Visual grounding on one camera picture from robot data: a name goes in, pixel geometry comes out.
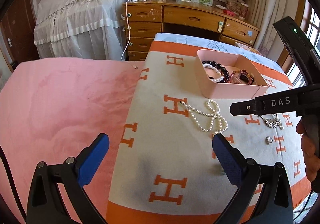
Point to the beige curtain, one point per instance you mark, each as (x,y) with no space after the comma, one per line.
(263,14)

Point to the pink jewelry tray box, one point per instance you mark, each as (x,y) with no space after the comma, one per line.
(227,76)

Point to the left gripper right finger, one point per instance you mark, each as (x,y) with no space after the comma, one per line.
(274,203)

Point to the window with metal grille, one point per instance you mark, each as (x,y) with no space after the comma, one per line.
(300,49)

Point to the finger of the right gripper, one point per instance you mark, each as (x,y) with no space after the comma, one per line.
(243,108)

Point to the pink bed cover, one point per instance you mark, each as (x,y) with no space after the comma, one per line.
(54,107)

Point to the orange beige H blanket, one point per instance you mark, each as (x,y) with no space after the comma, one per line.
(166,170)

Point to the brown wooden door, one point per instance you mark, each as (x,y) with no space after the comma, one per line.
(18,28)

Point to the red small box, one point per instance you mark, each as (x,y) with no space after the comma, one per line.
(228,12)

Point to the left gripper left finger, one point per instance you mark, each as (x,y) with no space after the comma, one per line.
(45,203)

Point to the white charger with cable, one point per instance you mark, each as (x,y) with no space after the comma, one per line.
(128,28)

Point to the person's right hand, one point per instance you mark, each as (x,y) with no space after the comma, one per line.
(310,159)

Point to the wooden desk with drawers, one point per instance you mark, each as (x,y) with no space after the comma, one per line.
(143,20)

